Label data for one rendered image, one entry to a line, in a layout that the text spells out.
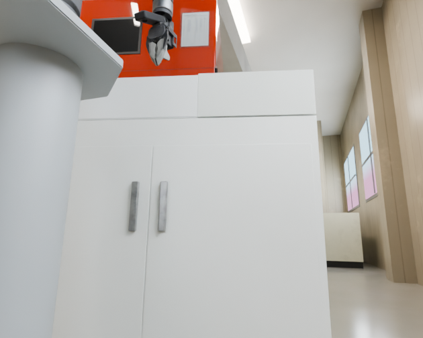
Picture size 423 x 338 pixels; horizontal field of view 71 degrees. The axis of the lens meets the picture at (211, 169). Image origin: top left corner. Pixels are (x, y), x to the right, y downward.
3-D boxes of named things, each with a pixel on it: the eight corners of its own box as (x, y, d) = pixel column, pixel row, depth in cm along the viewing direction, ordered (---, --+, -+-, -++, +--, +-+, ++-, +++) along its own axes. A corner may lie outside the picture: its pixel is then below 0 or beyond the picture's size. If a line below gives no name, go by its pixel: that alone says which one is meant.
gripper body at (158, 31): (177, 49, 109) (178, 21, 111) (164, 35, 101) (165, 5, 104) (160, 54, 112) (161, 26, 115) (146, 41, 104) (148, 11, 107)
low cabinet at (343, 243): (364, 268, 470) (359, 212, 490) (221, 262, 540) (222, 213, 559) (348, 259, 656) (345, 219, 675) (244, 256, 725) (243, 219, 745)
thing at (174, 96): (43, 131, 103) (49, 94, 107) (201, 127, 98) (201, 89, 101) (25, 120, 94) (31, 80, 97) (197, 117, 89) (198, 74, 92)
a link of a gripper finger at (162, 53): (172, 70, 105) (172, 47, 107) (162, 61, 100) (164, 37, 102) (164, 72, 107) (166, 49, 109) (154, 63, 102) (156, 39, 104)
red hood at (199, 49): (119, 137, 234) (125, 69, 248) (223, 135, 227) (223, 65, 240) (65, 92, 161) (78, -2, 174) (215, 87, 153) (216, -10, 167)
